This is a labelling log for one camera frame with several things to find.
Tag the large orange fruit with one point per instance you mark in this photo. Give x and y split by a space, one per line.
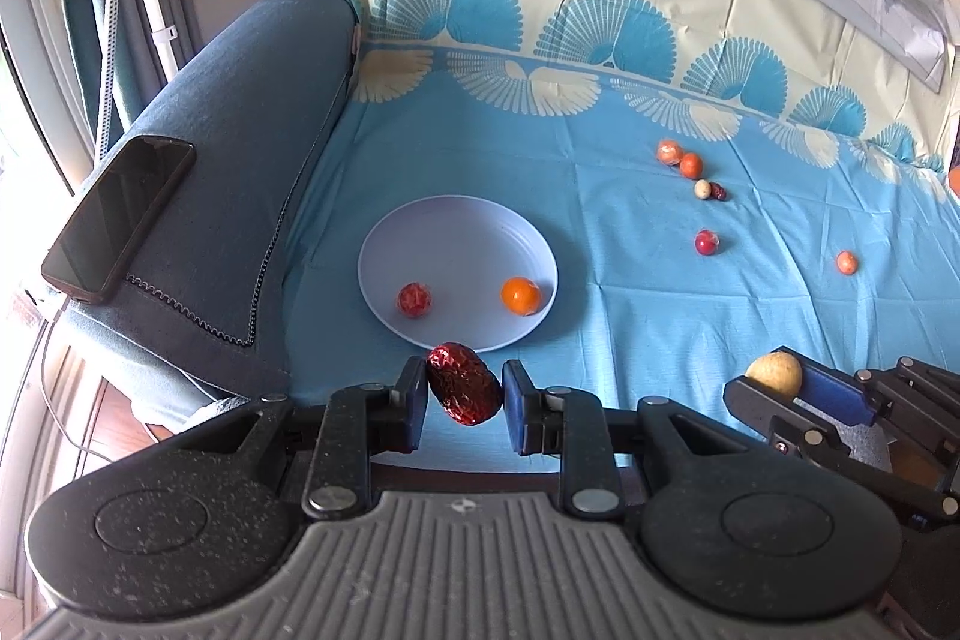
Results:
955 179

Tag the pale orange round fruit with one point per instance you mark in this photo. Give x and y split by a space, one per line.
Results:
668 151

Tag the tan round longan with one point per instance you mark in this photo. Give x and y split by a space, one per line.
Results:
774 374

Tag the small dark red date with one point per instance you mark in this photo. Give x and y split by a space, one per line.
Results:
721 192

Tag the small beige longan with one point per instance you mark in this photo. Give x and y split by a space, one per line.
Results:
702 189

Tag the pale blue round plate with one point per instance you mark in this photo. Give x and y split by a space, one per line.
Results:
457 250

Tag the speckled red round fruit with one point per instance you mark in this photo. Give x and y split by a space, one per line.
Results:
414 299

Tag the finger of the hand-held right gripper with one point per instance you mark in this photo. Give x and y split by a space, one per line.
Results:
765 411
836 394

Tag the glossy red cherry tomato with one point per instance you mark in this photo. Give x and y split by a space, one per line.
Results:
706 242

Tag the small orange kumquat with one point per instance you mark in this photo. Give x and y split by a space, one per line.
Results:
691 165

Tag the tiny orange round fruit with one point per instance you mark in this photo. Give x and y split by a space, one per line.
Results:
846 262

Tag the blue fan-print cloth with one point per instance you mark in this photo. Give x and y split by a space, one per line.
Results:
600 325

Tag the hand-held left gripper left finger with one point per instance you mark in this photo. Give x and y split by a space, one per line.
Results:
416 409

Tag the black smartphone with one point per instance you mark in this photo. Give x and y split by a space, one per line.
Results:
120 216

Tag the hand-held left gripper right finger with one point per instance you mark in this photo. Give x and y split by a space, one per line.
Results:
517 411

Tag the wrinkled red date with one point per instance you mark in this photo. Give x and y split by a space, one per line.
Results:
465 385

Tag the glossy orange kumquat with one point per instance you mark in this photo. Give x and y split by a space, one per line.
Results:
521 295

